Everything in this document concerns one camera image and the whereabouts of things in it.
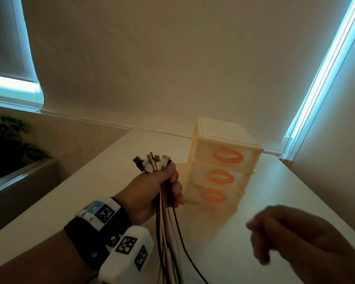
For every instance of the person's left hand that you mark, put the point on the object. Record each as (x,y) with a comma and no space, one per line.
(142,195)

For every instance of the person's right hand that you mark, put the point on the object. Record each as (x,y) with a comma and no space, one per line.
(307,242)

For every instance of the person's left forearm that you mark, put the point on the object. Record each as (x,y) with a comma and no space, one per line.
(32,263)

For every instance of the bright narrow window strip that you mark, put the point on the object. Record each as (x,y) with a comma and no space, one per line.
(322,76)

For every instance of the bright window corner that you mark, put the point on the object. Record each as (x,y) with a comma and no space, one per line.
(11,85)

